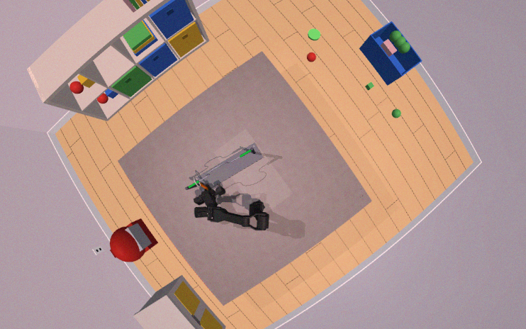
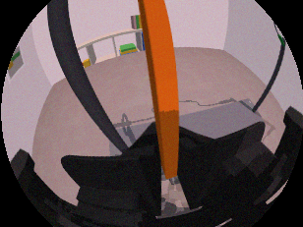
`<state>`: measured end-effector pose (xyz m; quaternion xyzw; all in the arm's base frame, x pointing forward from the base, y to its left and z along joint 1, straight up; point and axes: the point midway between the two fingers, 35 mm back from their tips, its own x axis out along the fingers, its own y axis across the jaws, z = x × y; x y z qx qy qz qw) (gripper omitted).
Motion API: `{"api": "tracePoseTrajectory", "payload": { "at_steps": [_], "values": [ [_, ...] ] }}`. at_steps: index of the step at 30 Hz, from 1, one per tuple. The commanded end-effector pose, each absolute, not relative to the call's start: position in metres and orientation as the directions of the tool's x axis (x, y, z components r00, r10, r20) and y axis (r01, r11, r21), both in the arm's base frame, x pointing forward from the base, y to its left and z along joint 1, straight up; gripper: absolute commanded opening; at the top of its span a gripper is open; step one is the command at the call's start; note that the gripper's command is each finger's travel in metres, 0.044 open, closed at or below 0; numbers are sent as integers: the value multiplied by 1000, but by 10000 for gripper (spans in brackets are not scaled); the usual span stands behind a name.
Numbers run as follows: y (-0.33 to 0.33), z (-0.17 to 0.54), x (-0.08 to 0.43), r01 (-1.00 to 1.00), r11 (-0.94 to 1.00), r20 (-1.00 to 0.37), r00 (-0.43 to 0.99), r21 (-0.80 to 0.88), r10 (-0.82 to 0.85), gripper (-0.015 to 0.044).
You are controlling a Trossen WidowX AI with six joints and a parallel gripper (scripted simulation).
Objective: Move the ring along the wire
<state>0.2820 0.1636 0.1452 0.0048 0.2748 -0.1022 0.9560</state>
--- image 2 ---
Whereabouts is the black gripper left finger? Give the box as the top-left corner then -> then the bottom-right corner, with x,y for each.
60,121 -> 162,216

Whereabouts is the dark grey two-post wire frame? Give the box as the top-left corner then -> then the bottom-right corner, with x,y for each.
47,0 -> 286,156

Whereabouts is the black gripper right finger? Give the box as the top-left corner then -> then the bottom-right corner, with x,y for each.
176,121 -> 265,209

